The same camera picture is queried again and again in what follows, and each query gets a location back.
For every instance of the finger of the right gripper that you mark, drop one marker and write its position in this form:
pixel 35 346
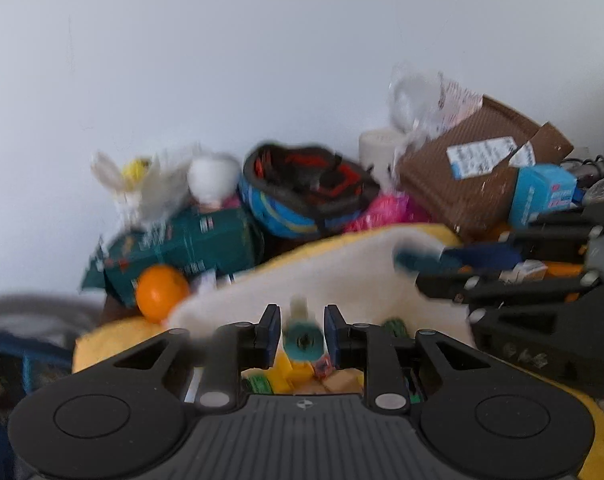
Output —
pixel 484 289
pixel 557 244

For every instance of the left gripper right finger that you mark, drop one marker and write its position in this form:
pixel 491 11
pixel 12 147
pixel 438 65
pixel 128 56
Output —
pixel 375 352

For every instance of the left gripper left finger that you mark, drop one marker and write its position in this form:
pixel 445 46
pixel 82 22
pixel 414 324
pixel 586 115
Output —
pixel 234 348

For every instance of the green square brick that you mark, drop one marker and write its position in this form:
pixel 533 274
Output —
pixel 259 384

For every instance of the pale green toy vehicle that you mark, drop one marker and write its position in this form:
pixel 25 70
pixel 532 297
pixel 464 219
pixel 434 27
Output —
pixel 302 335

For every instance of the teal orange toy cylinder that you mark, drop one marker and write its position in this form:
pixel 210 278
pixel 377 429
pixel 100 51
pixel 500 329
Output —
pixel 414 262

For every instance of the yellow square brick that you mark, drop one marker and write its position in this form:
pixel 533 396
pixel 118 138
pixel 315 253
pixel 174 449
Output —
pixel 285 375

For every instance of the brown wooden cube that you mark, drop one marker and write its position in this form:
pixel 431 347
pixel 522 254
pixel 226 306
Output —
pixel 344 381

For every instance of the blue dinosaur box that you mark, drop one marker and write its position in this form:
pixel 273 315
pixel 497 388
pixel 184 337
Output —
pixel 540 189

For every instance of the white plastic bin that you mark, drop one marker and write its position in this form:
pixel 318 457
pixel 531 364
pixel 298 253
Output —
pixel 353 271

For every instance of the orange fruit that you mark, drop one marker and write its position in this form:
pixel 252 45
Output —
pixel 159 289

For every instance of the green book box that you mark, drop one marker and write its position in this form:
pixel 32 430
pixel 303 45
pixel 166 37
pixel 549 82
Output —
pixel 226 241

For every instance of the yellow cloth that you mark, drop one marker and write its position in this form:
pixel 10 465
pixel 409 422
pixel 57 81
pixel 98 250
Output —
pixel 118 336

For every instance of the red black helmet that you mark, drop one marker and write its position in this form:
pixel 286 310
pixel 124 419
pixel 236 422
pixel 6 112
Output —
pixel 304 191

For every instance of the white round ball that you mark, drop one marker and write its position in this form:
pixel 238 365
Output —
pixel 213 178

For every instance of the white plastic bag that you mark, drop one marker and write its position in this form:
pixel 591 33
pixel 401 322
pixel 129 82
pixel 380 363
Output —
pixel 147 190

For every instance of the dark blue bag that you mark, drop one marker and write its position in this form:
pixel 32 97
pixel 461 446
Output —
pixel 37 340

